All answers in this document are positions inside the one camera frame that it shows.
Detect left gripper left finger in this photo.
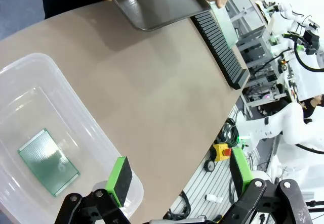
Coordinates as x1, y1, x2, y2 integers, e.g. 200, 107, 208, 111
54, 156, 134, 224

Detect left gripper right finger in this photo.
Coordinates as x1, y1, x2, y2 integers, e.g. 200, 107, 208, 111
220, 147, 313, 224

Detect green perforated PCB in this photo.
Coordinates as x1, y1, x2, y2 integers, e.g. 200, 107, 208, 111
17, 127, 80, 197

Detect dark metal tray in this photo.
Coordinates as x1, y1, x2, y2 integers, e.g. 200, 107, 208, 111
102, 0, 212, 32

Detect small black wheel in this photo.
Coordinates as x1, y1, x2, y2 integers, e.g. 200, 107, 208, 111
204, 159, 216, 172

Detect yellow emergency stop box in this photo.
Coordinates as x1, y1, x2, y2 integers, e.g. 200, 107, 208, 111
212, 143, 232, 162

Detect clear plastic storage box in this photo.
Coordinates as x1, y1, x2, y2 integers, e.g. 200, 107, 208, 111
0, 53, 144, 224

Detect background person dark hair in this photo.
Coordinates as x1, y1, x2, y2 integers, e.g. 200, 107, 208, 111
300, 95, 324, 124

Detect black slotted PCB rack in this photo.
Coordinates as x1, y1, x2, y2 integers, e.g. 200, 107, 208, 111
190, 9, 251, 91

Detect slotted aluminium base plate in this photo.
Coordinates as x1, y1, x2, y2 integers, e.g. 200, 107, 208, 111
167, 155, 245, 224

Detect coiled black floor cables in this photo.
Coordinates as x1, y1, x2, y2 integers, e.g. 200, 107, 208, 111
217, 117, 240, 147

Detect grey metal frame shelf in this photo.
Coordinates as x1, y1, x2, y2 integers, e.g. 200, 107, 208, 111
227, 0, 281, 108

